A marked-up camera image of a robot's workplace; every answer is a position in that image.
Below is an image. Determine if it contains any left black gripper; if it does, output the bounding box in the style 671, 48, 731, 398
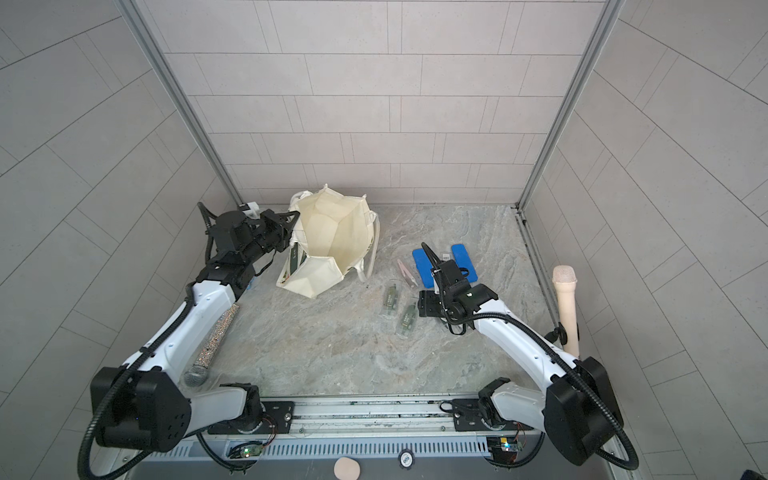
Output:
239, 211, 301, 267

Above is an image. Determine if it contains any blue plastic case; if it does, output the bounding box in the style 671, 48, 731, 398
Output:
412, 248, 434, 289
451, 244, 478, 283

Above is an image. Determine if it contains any clear case with pink compass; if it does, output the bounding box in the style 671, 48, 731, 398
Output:
396, 259, 419, 289

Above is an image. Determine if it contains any clear case with green compass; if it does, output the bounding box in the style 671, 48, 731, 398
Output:
381, 282, 401, 317

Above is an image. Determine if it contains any cream canvas tote bag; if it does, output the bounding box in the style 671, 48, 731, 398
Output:
276, 186, 381, 299

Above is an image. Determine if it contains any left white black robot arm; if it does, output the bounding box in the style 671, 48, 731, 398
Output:
82, 206, 299, 452

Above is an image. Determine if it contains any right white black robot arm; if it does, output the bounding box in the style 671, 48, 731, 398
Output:
418, 244, 639, 470

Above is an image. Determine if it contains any beige microphone on stand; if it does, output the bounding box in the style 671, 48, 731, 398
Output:
552, 265, 580, 357

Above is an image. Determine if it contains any right green circuit board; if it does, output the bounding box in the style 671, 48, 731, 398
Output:
486, 437, 521, 465

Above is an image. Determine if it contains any green circuit board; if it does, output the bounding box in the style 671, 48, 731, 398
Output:
228, 441, 268, 459
486, 437, 521, 465

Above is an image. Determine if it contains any round black white button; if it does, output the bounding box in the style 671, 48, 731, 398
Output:
398, 449, 415, 470

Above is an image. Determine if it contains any round beige disc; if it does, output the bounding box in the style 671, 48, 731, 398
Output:
333, 457, 361, 480

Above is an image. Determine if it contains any left green circuit board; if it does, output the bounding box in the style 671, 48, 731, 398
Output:
228, 441, 268, 459

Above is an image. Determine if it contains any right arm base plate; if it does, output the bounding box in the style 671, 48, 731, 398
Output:
439, 398, 532, 432

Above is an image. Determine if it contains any aluminium rail frame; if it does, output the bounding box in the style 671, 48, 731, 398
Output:
101, 392, 631, 480

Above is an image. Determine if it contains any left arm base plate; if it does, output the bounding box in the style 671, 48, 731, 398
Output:
206, 401, 295, 435

